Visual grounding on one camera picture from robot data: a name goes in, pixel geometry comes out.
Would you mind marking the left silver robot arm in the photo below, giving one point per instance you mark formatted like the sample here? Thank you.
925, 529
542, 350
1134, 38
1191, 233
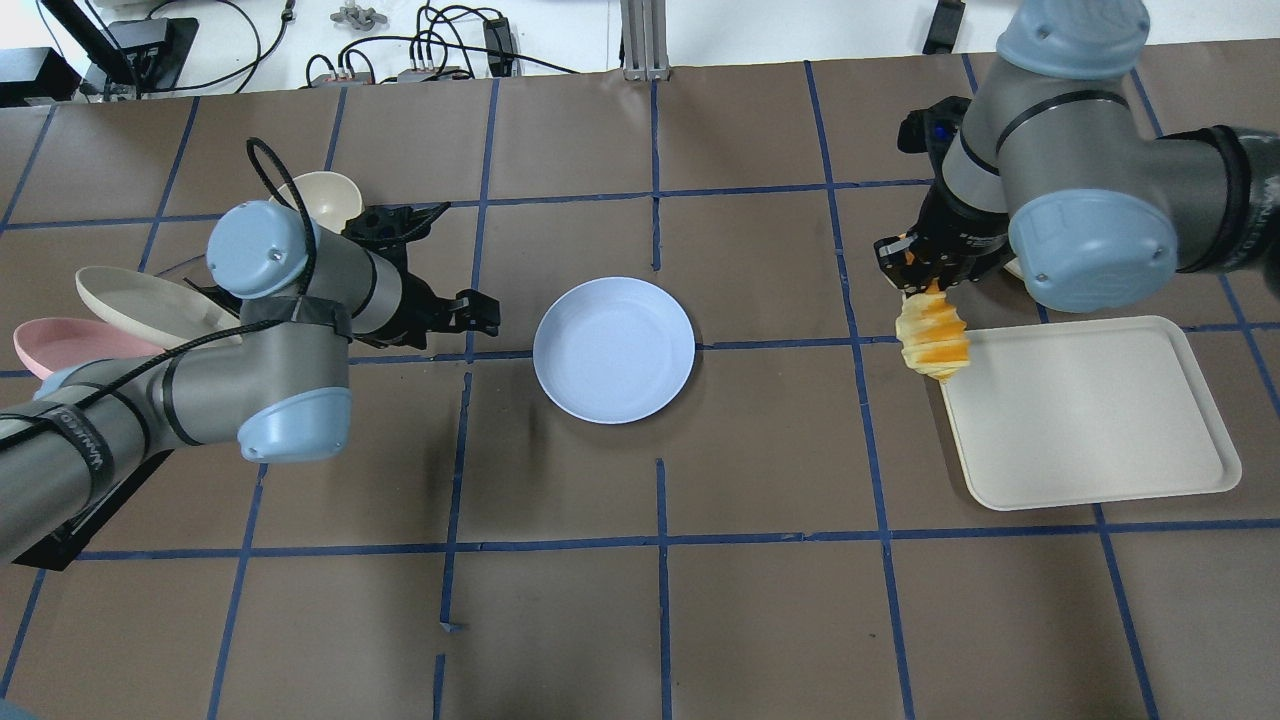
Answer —
277, 384

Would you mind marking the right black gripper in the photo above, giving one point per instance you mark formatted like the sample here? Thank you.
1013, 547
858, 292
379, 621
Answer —
957, 229

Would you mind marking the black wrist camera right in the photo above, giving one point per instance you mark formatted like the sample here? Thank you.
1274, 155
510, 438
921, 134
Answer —
931, 130

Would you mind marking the cream bowl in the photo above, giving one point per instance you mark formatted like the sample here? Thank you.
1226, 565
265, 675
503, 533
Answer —
331, 198

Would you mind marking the yellow sliced bread loaf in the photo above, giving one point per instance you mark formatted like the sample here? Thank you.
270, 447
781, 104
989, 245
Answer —
932, 335

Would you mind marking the pink plate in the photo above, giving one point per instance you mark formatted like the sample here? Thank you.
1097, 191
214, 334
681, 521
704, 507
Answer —
47, 345

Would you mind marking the cream rectangular tray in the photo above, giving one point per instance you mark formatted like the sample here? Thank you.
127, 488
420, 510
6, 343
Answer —
1107, 410

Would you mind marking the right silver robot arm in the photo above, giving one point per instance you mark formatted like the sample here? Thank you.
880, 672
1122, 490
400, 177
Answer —
1045, 167

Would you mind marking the black dish rack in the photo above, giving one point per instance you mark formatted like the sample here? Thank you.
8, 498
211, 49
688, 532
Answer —
57, 550

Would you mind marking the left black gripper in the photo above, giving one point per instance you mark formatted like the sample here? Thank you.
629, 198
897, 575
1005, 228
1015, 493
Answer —
418, 306

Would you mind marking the blue plate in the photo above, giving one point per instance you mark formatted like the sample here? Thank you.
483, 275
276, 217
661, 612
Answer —
614, 350

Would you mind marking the aluminium frame post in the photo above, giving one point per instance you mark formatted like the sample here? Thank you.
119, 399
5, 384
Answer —
644, 55

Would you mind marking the cream plate in rack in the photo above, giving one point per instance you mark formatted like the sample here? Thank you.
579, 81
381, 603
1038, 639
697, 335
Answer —
161, 312

